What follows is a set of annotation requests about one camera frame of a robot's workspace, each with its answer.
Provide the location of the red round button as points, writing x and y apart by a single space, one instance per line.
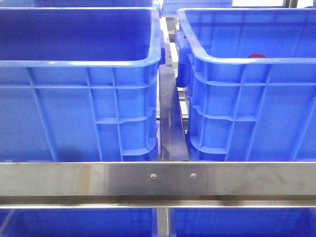
257 55

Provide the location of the blue crate behind left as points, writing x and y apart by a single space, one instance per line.
96 3

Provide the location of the blue plastic crate right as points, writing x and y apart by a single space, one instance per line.
249 109

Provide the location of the far blue crate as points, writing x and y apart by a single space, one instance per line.
170 7

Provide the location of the lower left blue crate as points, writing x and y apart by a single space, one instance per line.
80 223

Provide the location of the metal shelf rack frame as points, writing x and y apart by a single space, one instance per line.
173 181

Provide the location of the blue plastic crate left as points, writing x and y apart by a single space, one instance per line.
79 84

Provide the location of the blue plastic crate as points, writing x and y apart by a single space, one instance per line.
79 84
249 109

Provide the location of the lower right blue crate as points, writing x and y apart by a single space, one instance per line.
243 222

